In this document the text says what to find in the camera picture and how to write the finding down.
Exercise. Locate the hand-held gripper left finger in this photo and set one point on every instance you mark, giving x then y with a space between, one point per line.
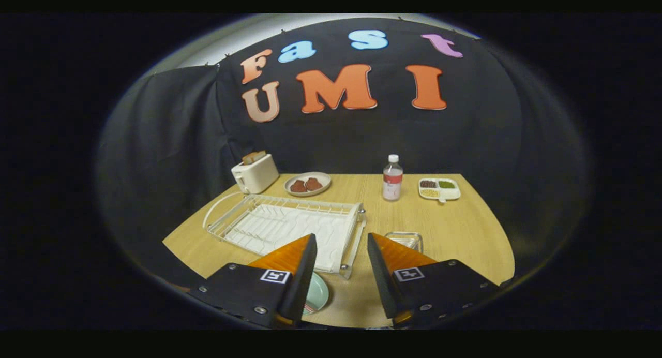
302 275

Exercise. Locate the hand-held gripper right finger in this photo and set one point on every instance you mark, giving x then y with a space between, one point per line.
382 280

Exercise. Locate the light green plate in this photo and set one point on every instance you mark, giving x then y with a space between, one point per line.
316 293

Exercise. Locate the metal mesh basket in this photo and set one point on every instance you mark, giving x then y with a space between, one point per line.
408 240

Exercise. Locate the beige plate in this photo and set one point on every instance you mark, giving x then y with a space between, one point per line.
323 178

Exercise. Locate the white divided dish with beans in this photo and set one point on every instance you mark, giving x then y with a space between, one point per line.
452 193

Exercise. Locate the white drain tray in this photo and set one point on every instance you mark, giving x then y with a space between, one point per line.
289 228

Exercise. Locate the brown meat piece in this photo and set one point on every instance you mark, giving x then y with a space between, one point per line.
298 187
313 184

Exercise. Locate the clear bottle with red label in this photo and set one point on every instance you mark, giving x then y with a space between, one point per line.
392 184

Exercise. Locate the white toaster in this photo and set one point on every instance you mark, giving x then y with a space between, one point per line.
258 174

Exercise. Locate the toast slice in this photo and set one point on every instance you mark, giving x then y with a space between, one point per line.
253 157

